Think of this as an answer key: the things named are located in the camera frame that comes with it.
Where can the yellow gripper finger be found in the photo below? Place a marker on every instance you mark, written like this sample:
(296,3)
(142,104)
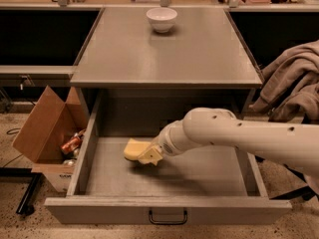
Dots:
(150,155)

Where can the black drawer handle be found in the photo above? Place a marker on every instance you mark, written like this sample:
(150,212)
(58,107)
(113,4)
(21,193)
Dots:
(166,218)

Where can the black office chair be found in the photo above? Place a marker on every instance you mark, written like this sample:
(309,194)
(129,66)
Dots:
(282,182)

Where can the grey open top drawer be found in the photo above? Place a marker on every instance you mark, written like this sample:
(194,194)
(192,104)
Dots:
(214,184)

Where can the black floor stand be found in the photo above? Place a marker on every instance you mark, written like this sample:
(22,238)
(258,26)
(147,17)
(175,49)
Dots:
(30,179)

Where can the red crushed can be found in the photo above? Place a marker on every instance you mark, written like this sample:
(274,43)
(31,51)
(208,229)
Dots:
(73,143)

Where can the yellow sponge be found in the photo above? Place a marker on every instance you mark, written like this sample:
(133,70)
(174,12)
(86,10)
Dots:
(135,148)

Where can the white ceramic bowl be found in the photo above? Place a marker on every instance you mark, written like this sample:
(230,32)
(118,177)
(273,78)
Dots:
(162,19)

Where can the grey cabinet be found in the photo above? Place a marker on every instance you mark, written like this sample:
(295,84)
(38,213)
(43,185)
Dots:
(201,51)

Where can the brown cardboard box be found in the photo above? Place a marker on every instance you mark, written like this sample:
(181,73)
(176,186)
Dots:
(51,123)

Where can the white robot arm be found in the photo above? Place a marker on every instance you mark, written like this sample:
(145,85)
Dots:
(293,144)

